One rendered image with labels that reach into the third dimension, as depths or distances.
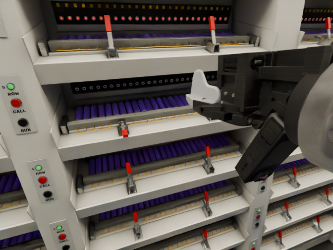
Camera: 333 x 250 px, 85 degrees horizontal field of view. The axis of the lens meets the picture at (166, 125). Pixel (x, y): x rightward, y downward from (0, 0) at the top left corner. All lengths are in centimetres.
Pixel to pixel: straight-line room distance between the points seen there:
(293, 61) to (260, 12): 50
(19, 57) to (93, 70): 14
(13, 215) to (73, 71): 42
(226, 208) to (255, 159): 60
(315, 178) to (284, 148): 90
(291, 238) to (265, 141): 114
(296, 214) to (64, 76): 114
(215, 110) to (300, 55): 10
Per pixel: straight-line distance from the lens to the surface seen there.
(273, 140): 21
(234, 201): 85
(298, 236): 136
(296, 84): 20
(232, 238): 98
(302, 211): 122
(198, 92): 29
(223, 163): 71
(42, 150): 52
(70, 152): 51
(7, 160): 55
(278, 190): 97
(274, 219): 111
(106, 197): 60
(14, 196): 68
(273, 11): 67
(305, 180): 109
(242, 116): 23
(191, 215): 77
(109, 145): 50
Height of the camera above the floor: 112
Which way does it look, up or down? 20 degrees down
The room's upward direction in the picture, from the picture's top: 3 degrees counter-clockwise
